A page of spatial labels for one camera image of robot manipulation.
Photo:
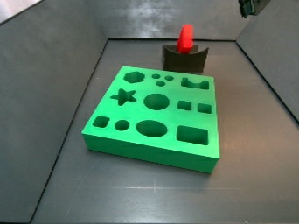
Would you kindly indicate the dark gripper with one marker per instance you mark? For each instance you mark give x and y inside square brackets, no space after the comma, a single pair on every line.
[251,7]

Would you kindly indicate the red double-square object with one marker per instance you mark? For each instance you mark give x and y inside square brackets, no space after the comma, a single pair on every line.
[184,41]

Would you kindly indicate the green foam shape board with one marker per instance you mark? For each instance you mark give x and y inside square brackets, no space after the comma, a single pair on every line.
[158,116]

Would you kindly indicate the black curved holder stand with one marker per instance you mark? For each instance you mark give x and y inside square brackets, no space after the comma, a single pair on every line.
[184,62]

